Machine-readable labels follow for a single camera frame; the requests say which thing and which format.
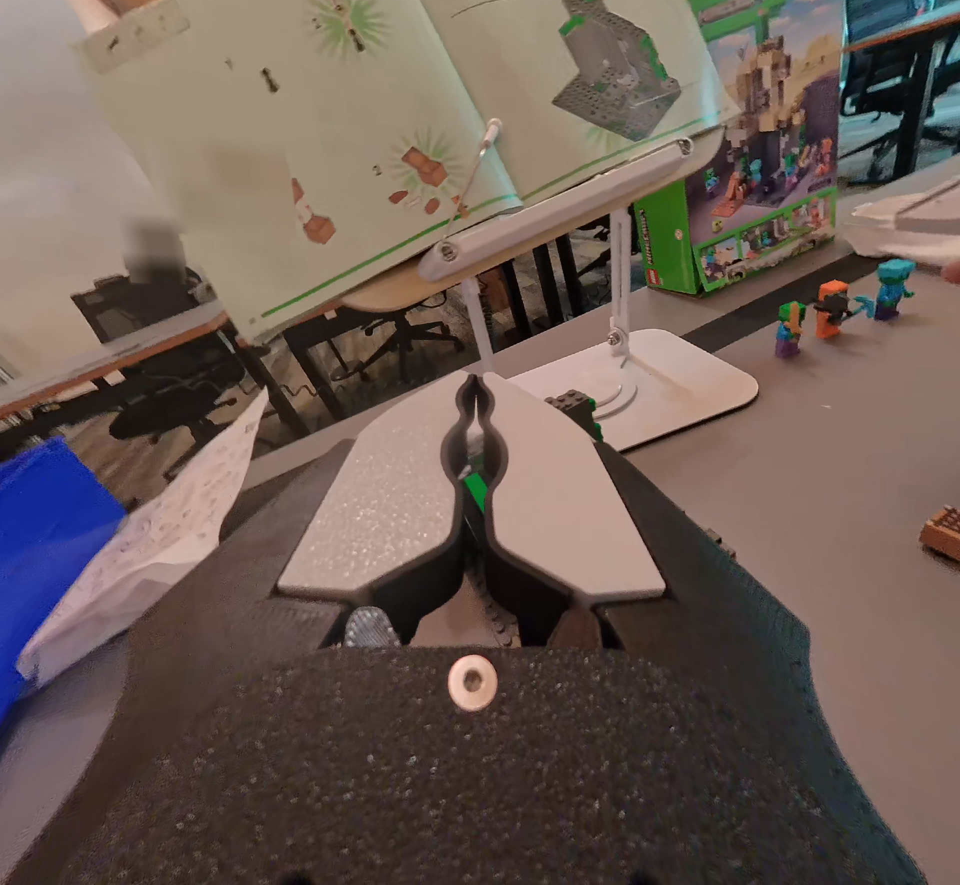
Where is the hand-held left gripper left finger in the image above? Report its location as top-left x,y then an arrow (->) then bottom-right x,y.
276,372 -> 481,640

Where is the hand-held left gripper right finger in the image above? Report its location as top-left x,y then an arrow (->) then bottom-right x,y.
478,372 -> 669,648

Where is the grey green brick model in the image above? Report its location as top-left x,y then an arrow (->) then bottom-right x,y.
459,388 -> 607,519

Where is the black office chair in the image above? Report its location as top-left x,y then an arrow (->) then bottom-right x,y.
71,266 -> 249,462
840,0 -> 918,117
330,307 -> 466,385

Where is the green-headed toy minifigure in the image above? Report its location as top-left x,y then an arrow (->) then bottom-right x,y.
774,301 -> 809,360

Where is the wood-edged office table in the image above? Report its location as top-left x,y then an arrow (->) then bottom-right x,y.
0,296 -> 312,444
840,3 -> 960,185

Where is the blue plastic bin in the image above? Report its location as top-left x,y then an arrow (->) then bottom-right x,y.
0,437 -> 129,744

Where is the orange toy minifigure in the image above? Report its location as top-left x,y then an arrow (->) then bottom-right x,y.
813,279 -> 858,341

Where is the brown studded brick block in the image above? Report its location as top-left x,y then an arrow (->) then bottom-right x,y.
920,504 -> 960,564

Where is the teal toy minifigure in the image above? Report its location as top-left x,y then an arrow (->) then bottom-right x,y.
861,259 -> 918,323

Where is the open instruction booklet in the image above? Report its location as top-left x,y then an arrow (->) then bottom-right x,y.
75,0 -> 744,342

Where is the green toy set box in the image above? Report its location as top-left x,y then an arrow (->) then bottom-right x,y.
633,0 -> 852,295

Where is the white lamp base plate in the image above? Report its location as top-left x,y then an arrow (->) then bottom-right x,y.
341,123 -> 759,451

